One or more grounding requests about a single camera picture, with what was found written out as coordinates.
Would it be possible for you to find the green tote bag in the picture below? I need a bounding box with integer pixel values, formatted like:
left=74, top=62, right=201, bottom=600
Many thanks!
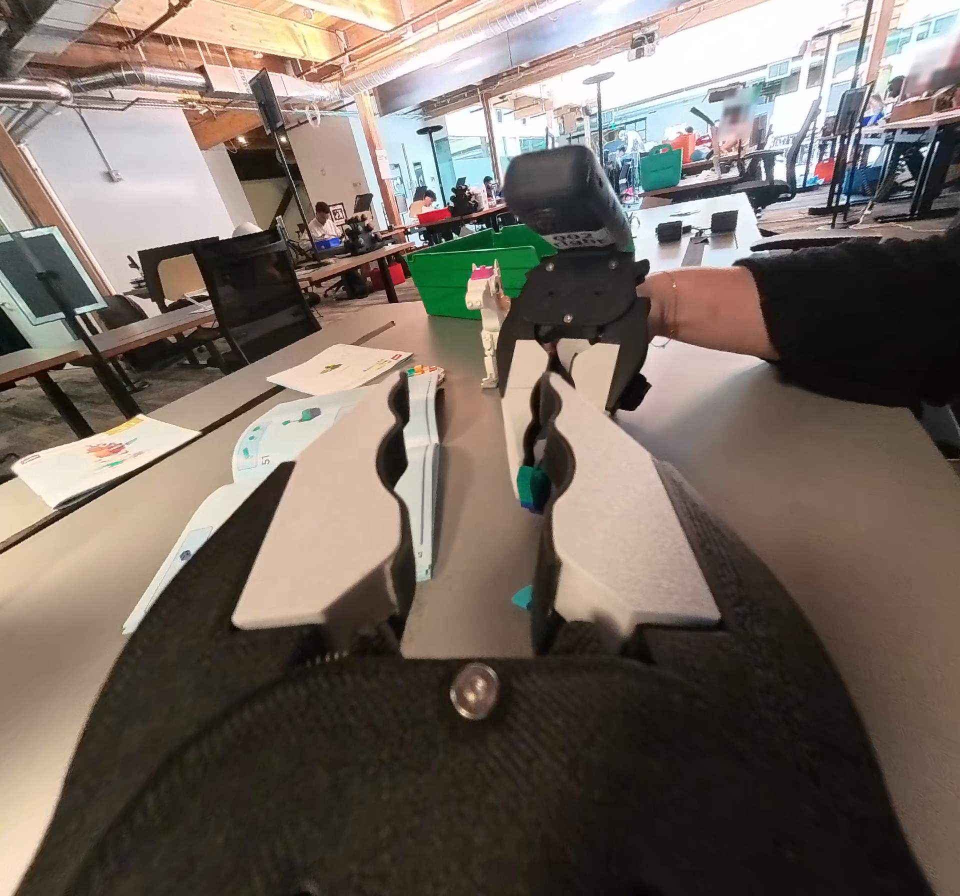
left=639, top=144, right=684, bottom=192

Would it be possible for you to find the person's right forearm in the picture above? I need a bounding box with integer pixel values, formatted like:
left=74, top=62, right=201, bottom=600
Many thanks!
left=666, top=232, right=960, bottom=411

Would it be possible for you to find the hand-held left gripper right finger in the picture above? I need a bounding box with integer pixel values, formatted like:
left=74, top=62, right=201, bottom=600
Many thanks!
left=528, top=372, right=723, bottom=650

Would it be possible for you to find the black office chair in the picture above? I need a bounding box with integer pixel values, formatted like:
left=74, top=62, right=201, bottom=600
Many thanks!
left=193, top=230, right=324, bottom=376

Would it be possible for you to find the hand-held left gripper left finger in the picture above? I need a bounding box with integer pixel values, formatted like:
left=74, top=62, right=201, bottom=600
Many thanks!
left=231, top=374, right=418, bottom=635

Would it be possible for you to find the wooden desk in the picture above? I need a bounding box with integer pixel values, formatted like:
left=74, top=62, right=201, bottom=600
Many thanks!
left=296, top=239, right=417, bottom=305
left=0, top=307, right=219, bottom=440

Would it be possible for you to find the closed white instruction booklet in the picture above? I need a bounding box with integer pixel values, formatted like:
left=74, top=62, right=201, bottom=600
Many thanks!
left=266, top=343, right=415, bottom=396

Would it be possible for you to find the metal ventilation duct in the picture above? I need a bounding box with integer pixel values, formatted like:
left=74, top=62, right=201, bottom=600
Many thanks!
left=0, top=0, right=192, bottom=83
left=0, top=62, right=354, bottom=117

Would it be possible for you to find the booklet with orange picture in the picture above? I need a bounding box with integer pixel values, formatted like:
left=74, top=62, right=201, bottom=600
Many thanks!
left=11, top=414, right=202, bottom=511

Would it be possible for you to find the person's right hand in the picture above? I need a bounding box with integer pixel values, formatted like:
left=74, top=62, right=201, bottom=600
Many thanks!
left=633, top=269, right=674, bottom=348

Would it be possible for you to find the black screen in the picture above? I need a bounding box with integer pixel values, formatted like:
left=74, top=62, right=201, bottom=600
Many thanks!
left=247, top=68, right=288, bottom=137

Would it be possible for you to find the framed panel on tripod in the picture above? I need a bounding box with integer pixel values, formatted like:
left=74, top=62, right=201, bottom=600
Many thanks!
left=0, top=224, right=147, bottom=421

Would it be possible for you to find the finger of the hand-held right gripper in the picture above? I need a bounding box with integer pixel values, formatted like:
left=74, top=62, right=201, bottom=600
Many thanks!
left=499, top=341, right=558, bottom=503
left=553, top=337, right=624, bottom=413

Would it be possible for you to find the green plastic bin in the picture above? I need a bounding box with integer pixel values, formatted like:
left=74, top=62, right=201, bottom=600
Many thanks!
left=405, top=224, right=560, bottom=321

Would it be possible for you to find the white lego unicorn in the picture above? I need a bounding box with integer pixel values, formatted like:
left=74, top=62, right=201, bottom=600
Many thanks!
left=463, top=260, right=515, bottom=389

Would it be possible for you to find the open instruction booklet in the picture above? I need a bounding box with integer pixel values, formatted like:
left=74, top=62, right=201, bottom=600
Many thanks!
left=122, top=367, right=445, bottom=636

